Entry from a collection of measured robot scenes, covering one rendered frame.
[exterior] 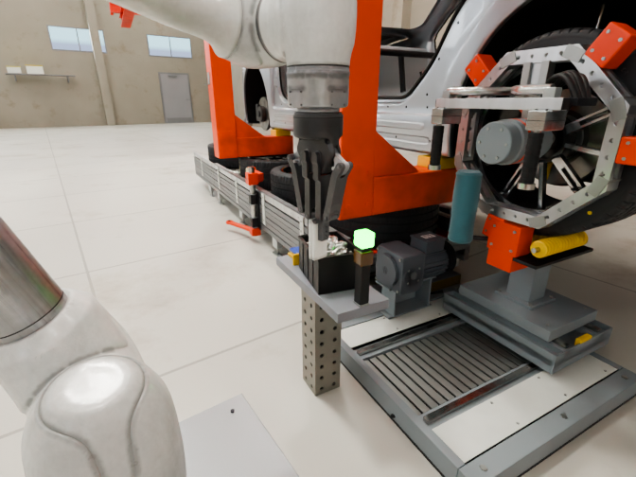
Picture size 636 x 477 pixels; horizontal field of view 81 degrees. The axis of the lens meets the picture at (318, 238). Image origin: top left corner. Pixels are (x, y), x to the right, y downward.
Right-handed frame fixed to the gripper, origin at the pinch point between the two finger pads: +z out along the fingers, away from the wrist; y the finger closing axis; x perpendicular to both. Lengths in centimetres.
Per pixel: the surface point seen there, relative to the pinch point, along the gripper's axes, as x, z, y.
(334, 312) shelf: 21.1, 31.3, -16.8
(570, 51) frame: 91, -34, 5
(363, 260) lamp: 27.8, 17.0, -13.2
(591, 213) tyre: 96, 11, 18
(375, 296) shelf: 35.2, 30.9, -14.6
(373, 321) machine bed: 71, 69, -42
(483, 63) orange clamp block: 98, -33, -24
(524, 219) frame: 92, 16, 2
